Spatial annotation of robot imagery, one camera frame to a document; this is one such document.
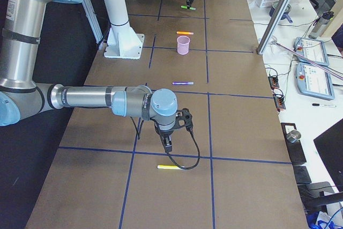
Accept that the green highlighter pen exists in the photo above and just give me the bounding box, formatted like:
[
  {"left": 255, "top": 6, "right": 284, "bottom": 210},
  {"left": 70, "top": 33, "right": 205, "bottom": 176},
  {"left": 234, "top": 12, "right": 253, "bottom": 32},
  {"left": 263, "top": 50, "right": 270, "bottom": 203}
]
[{"left": 181, "top": 5, "right": 196, "bottom": 11}]

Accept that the yellow highlighter pen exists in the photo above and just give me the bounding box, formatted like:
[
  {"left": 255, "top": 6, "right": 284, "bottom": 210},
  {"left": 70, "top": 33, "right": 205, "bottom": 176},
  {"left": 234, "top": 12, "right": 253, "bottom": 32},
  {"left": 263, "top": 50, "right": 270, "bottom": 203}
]
[{"left": 157, "top": 165, "right": 184, "bottom": 170}]

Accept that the orange highlighter pen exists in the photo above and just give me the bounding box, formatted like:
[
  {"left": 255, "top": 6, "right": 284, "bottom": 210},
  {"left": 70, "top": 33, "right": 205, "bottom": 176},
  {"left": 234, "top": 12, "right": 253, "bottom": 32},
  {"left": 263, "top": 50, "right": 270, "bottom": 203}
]
[{"left": 176, "top": 31, "right": 194, "bottom": 35}]

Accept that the pink mesh pen holder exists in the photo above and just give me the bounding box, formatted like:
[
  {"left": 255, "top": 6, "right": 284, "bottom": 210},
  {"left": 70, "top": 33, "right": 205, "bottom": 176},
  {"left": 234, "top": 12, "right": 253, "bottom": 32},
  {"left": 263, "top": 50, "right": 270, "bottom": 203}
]
[{"left": 177, "top": 35, "right": 190, "bottom": 55}]

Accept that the purple highlighter pen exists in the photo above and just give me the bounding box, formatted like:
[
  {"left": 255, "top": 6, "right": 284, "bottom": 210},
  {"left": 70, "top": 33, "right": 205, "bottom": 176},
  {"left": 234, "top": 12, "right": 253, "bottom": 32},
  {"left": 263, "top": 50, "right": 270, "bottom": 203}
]
[{"left": 172, "top": 81, "right": 194, "bottom": 86}]

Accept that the black marker pen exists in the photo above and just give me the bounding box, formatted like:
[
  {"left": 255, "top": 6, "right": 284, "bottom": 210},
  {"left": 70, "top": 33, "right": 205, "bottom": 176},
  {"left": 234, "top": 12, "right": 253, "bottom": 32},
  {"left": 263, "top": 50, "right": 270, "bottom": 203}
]
[{"left": 312, "top": 103, "right": 337, "bottom": 108}]

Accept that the upper orange connector board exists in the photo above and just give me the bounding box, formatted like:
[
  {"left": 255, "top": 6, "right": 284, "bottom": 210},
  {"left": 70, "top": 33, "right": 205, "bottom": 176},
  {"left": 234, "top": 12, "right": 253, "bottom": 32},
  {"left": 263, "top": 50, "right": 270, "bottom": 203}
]
[{"left": 268, "top": 75, "right": 279, "bottom": 88}]

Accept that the orange connector board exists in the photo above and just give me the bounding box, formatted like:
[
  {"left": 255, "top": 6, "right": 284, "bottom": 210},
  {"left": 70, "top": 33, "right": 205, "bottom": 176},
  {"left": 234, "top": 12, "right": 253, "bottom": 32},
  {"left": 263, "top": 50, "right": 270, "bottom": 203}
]
[
  {"left": 268, "top": 75, "right": 279, "bottom": 88},
  {"left": 273, "top": 93, "right": 286, "bottom": 112}
]

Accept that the lower orange connector board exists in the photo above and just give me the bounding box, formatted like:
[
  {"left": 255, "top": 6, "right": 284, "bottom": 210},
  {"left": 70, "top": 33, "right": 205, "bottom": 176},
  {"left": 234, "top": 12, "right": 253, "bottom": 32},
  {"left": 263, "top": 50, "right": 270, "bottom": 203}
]
[{"left": 273, "top": 93, "right": 286, "bottom": 112}]

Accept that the small steel cup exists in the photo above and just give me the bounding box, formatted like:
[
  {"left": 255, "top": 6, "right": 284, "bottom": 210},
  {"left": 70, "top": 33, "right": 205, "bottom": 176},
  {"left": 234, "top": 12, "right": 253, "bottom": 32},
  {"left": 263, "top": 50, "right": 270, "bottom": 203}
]
[{"left": 286, "top": 130, "right": 301, "bottom": 143}]

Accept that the grey water bottle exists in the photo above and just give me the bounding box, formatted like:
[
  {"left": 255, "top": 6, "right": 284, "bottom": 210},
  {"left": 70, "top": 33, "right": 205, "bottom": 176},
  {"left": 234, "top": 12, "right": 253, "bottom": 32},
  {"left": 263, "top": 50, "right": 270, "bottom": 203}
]
[{"left": 308, "top": 11, "right": 334, "bottom": 39}]

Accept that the black box on desk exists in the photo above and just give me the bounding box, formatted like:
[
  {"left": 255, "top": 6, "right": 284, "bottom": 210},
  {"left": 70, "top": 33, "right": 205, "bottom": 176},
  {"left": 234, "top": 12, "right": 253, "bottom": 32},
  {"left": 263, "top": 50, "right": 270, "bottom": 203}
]
[{"left": 281, "top": 123, "right": 307, "bottom": 166}]

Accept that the upper teach pendant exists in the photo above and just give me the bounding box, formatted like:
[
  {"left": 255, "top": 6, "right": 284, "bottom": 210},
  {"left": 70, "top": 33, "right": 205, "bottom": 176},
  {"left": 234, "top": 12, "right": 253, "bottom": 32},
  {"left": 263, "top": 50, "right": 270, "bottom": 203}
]
[{"left": 294, "top": 37, "right": 329, "bottom": 67}]

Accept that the teach pendant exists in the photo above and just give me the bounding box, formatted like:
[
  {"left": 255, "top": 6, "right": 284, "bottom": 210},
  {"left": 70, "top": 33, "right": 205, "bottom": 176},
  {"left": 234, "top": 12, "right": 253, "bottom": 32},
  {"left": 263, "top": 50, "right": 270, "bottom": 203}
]
[
  {"left": 294, "top": 37, "right": 329, "bottom": 67},
  {"left": 295, "top": 62, "right": 335, "bottom": 100}
]

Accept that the lower teach pendant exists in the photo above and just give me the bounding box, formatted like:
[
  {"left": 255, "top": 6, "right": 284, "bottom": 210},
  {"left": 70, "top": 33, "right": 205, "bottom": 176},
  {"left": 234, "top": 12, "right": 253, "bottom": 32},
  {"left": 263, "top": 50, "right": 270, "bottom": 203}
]
[{"left": 295, "top": 62, "right": 335, "bottom": 100}]

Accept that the black monitor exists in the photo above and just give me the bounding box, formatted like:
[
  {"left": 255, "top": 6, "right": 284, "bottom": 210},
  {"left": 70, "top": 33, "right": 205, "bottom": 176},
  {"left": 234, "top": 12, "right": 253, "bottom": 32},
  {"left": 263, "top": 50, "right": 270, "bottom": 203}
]
[{"left": 314, "top": 121, "right": 343, "bottom": 191}]

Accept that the blue plastic bag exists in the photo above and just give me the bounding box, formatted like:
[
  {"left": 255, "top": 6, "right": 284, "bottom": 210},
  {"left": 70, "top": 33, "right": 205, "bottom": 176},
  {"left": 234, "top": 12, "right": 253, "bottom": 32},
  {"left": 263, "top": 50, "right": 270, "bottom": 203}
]
[{"left": 306, "top": 208, "right": 342, "bottom": 229}]

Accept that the right black braided cable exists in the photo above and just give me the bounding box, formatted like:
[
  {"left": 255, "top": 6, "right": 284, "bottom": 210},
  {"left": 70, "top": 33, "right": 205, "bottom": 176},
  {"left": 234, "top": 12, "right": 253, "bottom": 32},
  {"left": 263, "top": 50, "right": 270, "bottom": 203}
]
[{"left": 130, "top": 115, "right": 201, "bottom": 170}]

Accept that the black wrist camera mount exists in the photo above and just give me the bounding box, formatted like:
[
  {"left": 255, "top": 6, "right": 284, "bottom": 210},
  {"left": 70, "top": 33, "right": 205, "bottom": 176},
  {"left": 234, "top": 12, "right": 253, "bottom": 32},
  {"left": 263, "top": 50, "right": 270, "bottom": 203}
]
[{"left": 174, "top": 108, "right": 193, "bottom": 132}]

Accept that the white camera pole stand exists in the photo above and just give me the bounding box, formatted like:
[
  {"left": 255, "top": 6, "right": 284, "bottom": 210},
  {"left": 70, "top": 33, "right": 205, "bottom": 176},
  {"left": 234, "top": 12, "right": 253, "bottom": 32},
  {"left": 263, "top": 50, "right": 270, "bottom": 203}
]
[{"left": 104, "top": 0, "right": 145, "bottom": 60}]

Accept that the aluminium profile post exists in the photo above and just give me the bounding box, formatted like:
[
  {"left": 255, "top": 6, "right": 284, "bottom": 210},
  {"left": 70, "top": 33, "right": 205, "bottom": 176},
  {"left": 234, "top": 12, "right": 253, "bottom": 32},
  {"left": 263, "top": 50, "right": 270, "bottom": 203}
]
[{"left": 257, "top": 0, "right": 290, "bottom": 55}]

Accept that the blue bowl with handle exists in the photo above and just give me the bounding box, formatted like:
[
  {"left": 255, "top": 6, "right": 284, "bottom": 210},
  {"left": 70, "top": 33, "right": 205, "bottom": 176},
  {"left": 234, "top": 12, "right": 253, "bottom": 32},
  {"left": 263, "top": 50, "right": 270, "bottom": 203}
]
[{"left": 269, "top": 1, "right": 293, "bottom": 24}]

